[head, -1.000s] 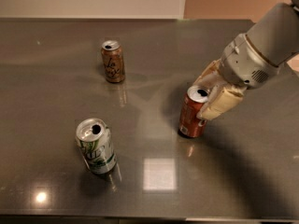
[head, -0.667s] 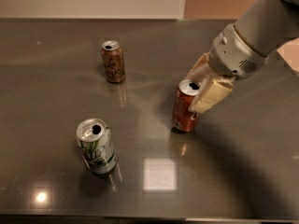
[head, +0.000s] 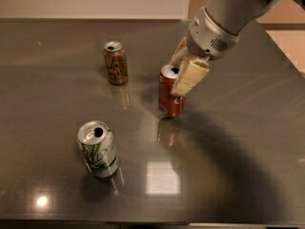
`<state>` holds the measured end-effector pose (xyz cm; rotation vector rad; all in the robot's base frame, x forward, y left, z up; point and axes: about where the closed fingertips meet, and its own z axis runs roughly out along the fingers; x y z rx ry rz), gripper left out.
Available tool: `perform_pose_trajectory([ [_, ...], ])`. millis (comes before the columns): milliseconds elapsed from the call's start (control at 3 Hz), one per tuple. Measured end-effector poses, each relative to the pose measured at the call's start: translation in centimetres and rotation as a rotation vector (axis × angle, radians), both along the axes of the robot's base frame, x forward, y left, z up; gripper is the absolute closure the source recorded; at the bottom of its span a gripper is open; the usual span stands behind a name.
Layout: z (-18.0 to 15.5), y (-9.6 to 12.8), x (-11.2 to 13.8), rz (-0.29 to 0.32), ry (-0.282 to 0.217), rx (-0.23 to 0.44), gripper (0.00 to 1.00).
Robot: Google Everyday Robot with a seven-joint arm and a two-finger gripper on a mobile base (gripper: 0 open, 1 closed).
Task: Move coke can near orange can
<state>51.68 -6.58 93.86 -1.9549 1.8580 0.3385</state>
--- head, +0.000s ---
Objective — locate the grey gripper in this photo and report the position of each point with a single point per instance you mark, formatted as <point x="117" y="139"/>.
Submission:
<point x="208" y="35"/>

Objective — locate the red coke can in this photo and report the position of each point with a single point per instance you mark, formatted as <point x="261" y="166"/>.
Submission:
<point x="169" y="104"/>

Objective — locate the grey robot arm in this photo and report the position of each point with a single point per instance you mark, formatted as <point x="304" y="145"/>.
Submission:
<point x="234" y="15"/>

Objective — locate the orange La Croix can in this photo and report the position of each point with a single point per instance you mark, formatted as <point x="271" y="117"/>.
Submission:
<point x="116" y="62"/>

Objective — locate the green and white soda can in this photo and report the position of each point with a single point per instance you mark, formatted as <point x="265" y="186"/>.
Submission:
<point x="95" y="141"/>

